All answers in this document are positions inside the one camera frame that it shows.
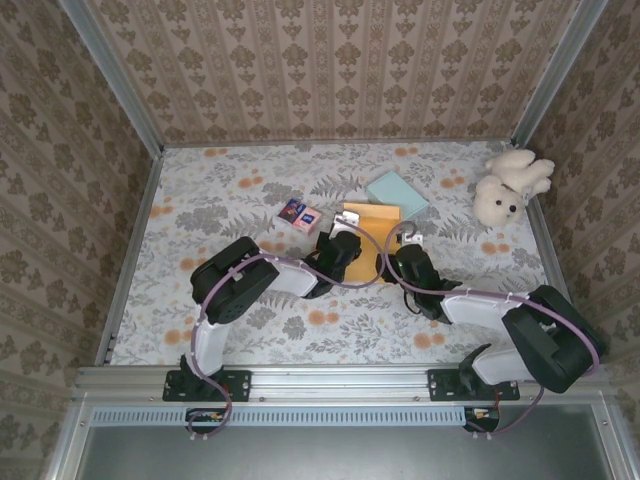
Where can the white plush dog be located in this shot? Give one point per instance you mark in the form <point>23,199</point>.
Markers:
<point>500,200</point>

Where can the black controller board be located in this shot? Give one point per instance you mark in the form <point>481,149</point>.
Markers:
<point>205,417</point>
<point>482,417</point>

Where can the pink tissue pack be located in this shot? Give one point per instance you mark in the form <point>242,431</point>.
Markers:
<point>307,221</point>

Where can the floral table mat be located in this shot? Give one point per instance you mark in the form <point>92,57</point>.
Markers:
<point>350,165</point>

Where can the aluminium left frame post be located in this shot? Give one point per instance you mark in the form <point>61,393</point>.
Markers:
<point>100,55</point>

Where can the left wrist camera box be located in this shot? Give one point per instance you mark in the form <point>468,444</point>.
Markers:
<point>346,222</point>

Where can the aluminium back rail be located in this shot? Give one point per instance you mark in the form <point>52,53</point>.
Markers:
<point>350,142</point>

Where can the dark blue tissue pack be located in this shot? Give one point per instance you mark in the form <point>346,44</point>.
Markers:
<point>291,210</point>

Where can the aluminium right side rail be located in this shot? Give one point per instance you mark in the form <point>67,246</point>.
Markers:
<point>547,245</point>

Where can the yellow paper box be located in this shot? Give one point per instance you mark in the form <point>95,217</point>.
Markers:
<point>372,215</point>

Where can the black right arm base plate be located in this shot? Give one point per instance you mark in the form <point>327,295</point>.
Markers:
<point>437,385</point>

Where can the aluminium right frame post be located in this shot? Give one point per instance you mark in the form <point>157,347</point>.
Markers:
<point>560,65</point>

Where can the grey metal sheet panel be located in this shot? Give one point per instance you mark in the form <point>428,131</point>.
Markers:
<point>340,455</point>

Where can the black left controller board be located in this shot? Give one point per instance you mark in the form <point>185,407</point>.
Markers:
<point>205,417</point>

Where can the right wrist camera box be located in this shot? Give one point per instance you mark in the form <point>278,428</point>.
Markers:
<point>412,240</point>

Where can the teal paper box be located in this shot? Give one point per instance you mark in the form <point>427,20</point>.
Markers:
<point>400,192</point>

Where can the black right controller board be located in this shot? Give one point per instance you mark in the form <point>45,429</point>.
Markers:
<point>482,417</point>

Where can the aluminium mounting rail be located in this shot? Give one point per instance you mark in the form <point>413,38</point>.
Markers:
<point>340,382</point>

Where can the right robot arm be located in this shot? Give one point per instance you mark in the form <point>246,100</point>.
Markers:
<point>555,350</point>

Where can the aluminium frame post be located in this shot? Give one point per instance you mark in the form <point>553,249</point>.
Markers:
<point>100,55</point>
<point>560,65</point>

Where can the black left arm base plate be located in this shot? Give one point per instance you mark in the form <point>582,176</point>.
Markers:
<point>240,385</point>

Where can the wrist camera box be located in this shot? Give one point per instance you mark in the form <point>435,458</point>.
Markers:
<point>412,240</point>
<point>346,222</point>

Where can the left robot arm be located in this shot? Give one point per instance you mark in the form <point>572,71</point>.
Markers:
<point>235,300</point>

